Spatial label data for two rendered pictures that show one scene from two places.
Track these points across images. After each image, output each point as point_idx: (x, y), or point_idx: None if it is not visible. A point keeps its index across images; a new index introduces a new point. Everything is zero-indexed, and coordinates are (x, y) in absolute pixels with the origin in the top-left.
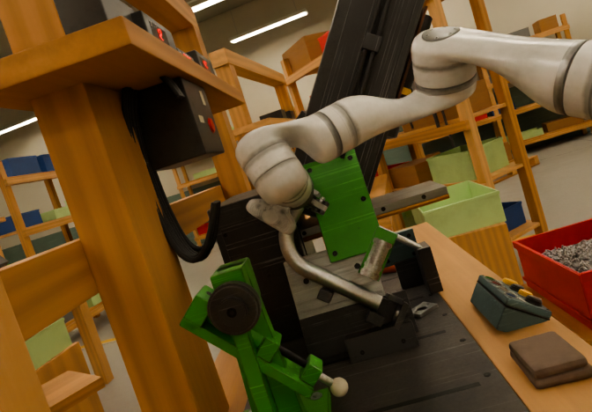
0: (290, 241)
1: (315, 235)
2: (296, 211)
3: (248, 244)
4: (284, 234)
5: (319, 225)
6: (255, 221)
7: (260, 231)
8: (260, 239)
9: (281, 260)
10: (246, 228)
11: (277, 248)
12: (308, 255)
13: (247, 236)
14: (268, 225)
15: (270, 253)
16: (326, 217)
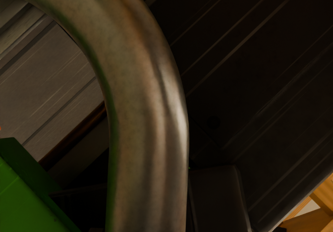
0: (83, 27)
1: (91, 123)
2: (127, 194)
3: None
4: (131, 44)
5: (92, 157)
6: (294, 68)
7: (261, 44)
8: (246, 17)
9: None
10: (315, 28)
11: (174, 20)
12: (20, 30)
13: (294, 6)
14: (243, 75)
15: None
16: (1, 221)
